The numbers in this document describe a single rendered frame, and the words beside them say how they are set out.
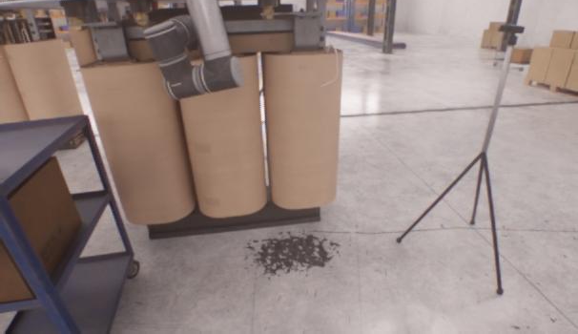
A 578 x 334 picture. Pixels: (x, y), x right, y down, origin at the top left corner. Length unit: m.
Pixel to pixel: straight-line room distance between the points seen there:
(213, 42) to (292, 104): 0.59
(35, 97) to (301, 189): 2.88
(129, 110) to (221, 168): 0.53
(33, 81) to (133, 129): 2.22
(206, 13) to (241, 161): 0.80
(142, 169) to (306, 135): 0.87
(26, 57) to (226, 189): 2.59
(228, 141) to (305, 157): 0.42
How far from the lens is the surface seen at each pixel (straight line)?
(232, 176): 1.61
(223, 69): 1.04
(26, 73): 3.71
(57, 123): 1.53
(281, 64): 1.45
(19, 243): 1.02
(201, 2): 1.06
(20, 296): 1.19
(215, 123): 1.49
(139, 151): 1.62
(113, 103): 1.57
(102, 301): 1.65
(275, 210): 1.91
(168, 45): 1.08
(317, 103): 1.50
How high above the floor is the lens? 1.25
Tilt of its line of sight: 25 degrees down
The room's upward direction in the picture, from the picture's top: 2 degrees counter-clockwise
